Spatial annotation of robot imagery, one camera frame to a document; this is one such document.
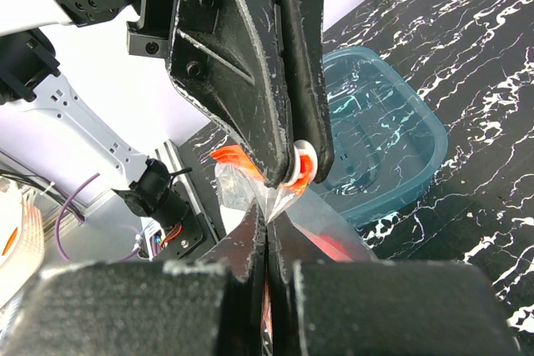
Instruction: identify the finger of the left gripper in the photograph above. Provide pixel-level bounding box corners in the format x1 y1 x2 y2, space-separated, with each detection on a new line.
275 0 335 183

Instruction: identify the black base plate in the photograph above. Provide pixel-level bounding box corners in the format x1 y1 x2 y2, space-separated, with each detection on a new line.
149 122 234 263

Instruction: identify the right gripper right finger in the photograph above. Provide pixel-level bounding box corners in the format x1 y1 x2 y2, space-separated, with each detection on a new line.
267 215 521 355

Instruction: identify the blue plastic container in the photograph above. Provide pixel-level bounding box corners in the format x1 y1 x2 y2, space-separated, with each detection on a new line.
311 47 448 228

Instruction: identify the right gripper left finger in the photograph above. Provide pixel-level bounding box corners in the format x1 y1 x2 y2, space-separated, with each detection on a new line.
1 203 265 355

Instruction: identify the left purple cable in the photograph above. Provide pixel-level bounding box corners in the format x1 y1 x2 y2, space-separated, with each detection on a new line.
53 172 101 261

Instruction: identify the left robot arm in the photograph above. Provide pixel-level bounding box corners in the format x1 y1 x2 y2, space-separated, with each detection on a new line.
1 0 334 233

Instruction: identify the clear zip top bag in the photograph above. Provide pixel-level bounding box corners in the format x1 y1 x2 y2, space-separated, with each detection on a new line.
211 140 377 262

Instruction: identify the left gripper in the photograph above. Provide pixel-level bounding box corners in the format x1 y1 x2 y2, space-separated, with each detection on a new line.
54 0 294 187

